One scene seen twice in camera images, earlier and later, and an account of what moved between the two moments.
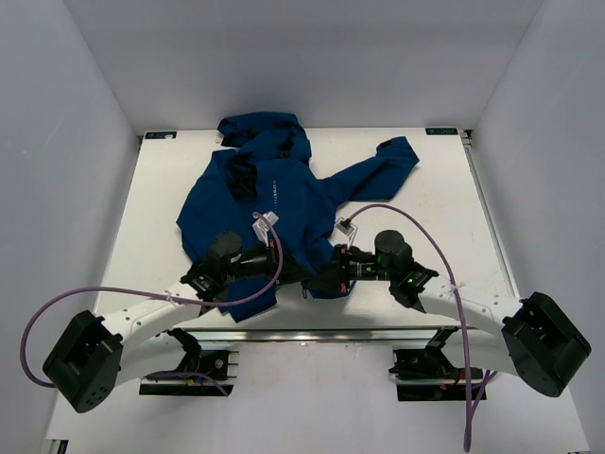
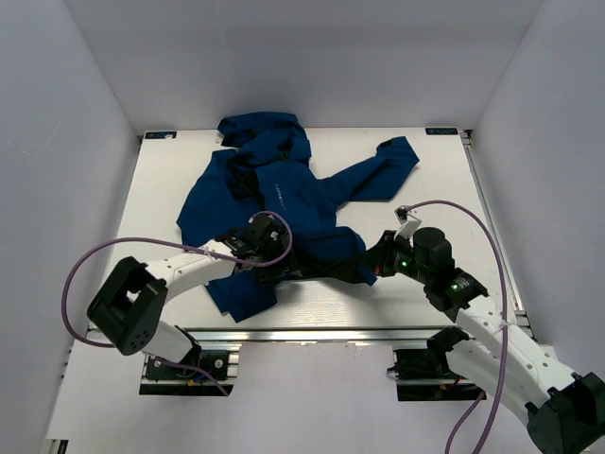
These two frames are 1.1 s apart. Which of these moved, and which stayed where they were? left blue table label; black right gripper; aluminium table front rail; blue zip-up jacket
Moved: black right gripper
Stayed: blue zip-up jacket; aluminium table front rail; left blue table label
